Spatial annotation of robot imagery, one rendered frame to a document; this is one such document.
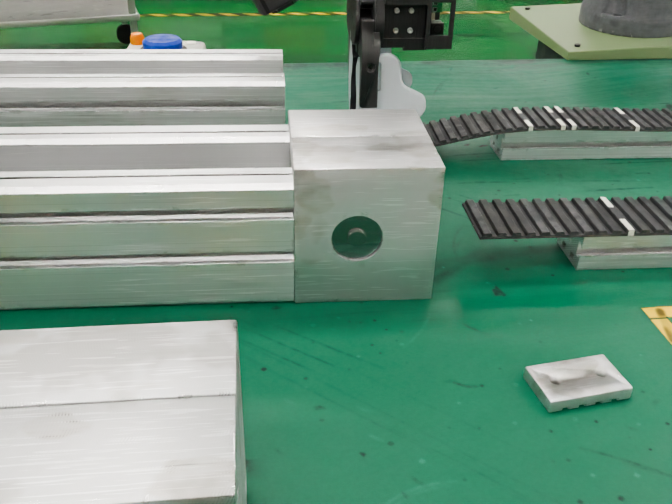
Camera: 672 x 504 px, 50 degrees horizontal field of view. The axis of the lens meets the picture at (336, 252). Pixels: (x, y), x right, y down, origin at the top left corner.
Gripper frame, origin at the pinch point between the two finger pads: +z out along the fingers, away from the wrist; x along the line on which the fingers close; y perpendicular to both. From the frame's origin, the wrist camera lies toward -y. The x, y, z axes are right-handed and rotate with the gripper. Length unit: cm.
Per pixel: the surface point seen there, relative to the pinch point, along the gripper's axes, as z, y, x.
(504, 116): -1.1, 14.0, 0.8
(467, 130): -0.5, 10.0, -1.0
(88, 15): 53, -87, 276
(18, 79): -6.6, -27.8, -3.8
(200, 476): -7.5, -10.4, -46.5
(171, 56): -6.5, -16.5, 2.6
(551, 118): -1.2, 18.1, -0.4
